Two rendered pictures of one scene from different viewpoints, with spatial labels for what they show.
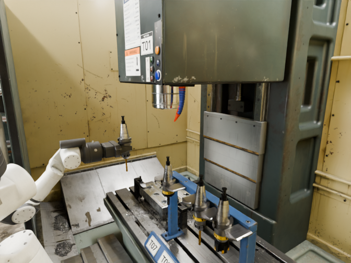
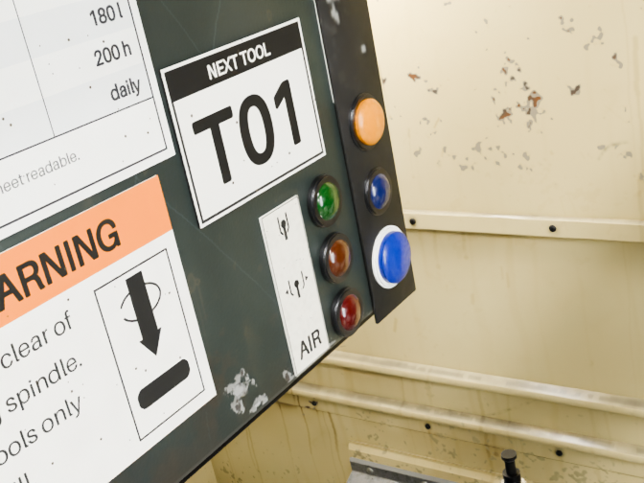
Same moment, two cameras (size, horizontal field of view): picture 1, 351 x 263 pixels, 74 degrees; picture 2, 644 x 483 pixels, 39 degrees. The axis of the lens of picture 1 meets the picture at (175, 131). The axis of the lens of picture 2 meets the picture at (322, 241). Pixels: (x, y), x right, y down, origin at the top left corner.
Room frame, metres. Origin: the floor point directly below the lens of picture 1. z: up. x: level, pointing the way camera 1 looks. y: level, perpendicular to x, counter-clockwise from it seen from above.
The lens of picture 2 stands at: (0.99, 0.50, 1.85)
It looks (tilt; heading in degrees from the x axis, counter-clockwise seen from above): 21 degrees down; 251
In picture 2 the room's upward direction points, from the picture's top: 12 degrees counter-clockwise
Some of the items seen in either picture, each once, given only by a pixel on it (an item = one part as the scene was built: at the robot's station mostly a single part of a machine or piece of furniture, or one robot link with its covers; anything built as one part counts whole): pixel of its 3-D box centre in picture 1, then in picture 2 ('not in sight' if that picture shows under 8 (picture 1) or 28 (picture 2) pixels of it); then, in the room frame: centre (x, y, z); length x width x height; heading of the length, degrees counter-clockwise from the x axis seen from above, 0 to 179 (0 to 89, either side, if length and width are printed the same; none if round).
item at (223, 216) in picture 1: (223, 208); not in sight; (0.63, -0.14, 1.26); 0.04 x 0.04 x 0.07
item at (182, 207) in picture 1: (177, 208); not in sight; (1.09, -0.01, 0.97); 0.13 x 0.03 x 0.15; 32
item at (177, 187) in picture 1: (175, 187); not in sight; (0.86, 0.00, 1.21); 0.07 x 0.05 x 0.01; 122
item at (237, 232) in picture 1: (236, 232); not in sight; (0.58, -0.17, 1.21); 0.07 x 0.05 x 0.01; 122
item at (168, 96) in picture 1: (167, 94); not in sight; (1.16, 0.04, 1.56); 0.16 x 0.16 x 0.12
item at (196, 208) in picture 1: (200, 206); not in sight; (0.72, -0.09, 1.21); 0.06 x 0.06 x 0.03
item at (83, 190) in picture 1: (126, 190); not in sight; (1.72, 0.39, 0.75); 0.89 x 0.67 x 0.26; 122
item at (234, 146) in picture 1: (229, 156); not in sight; (1.40, -0.34, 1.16); 0.48 x 0.05 x 0.51; 32
